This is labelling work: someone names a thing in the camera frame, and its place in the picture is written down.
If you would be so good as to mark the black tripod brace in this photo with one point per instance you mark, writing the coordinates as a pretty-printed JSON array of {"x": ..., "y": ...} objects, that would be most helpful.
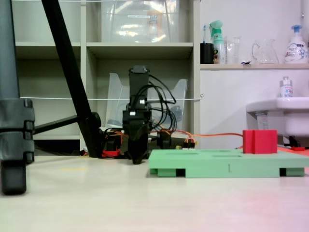
[{"x": 58, "y": 123}]

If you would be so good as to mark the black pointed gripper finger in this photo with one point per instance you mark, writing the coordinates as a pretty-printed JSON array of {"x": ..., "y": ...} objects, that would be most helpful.
[{"x": 138, "y": 147}]

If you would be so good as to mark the yellow tape marker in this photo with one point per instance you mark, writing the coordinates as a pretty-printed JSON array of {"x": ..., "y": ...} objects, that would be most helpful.
[{"x": 73, "y": 169}]

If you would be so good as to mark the wooden wall ledge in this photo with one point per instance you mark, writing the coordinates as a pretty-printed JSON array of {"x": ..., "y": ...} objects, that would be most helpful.
[{"x": 253, "y": 66}]

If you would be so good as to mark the glass beaker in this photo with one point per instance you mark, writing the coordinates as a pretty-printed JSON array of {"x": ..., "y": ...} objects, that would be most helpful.
[{"x": 233, "y": 52}]

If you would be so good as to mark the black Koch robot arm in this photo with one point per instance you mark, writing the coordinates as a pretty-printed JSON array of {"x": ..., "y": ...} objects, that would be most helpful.
[{"x": 138, "y": 82}]

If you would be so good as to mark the grey tripod leg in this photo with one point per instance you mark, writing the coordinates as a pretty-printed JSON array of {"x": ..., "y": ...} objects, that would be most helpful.
[{"x": 9, "y": 120}]

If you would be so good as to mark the clear plastic tray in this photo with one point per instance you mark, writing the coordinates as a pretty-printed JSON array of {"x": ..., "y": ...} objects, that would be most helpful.
[{"x": 116, "y": 96}]

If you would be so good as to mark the white foam soap bottle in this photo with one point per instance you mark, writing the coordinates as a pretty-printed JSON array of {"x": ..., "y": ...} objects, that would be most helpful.
[{"x": 296, "y": 52}]

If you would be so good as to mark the glass pitcher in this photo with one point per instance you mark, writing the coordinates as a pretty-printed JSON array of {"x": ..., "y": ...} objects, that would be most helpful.
[{"x": 266, "y": 54}]

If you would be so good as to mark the grey shelf unit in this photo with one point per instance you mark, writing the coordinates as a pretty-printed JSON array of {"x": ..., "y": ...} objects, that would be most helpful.
[{"x": 140, "y": 47}]

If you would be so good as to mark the small clear sanitizer bottle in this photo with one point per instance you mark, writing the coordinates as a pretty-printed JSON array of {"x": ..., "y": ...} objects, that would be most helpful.
[{"x": 286, "y": 89}]

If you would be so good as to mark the green shape sorter board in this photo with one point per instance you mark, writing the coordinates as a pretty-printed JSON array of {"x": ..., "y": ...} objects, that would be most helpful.
[{"x": 207, "y": 166}]

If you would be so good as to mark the white sink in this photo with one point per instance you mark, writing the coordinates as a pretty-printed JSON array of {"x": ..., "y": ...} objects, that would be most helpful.
[{"x": 289, "y": 113}]

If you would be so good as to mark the black tripod leg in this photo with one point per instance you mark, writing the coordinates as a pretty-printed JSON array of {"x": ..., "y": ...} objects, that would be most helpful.
[{"x": 70, "y": 72}]

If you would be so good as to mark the green spray bottle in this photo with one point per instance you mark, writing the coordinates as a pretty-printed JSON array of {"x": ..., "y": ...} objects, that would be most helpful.
[{"x": 218, "y": 48}]

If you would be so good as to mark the red cross columnar block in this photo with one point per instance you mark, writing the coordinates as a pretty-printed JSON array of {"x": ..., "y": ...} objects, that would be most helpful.
[{"x": 263, "y": 142}]

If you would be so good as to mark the clear plastic storage box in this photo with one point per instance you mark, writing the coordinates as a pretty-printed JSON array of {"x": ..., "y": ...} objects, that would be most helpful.
[{"x": 135, "y": 29}]

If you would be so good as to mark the blue white toothbrush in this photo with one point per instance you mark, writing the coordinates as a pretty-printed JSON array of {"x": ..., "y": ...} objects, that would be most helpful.
[{"x": 204, "y": 33}]

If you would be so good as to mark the black cup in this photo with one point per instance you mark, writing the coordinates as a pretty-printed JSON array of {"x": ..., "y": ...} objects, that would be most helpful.
[{"x": 206, "y": 54}]

